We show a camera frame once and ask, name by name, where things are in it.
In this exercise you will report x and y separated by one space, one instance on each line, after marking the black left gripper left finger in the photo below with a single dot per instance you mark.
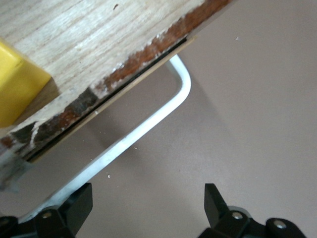
71 213

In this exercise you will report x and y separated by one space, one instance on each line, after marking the yellow block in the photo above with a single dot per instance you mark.
17 86

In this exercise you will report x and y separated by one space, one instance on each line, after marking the brown table mat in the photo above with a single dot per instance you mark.
247 124

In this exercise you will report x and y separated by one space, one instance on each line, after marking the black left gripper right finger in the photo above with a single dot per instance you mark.
223 220

